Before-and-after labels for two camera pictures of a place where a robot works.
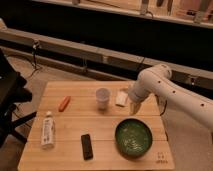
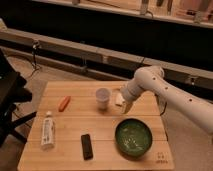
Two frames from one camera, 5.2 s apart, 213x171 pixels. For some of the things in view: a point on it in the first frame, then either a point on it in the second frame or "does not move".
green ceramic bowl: (133, 137) does not move
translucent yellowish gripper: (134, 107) to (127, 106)
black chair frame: (13, 94) does not move
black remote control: (87, 147) does not move
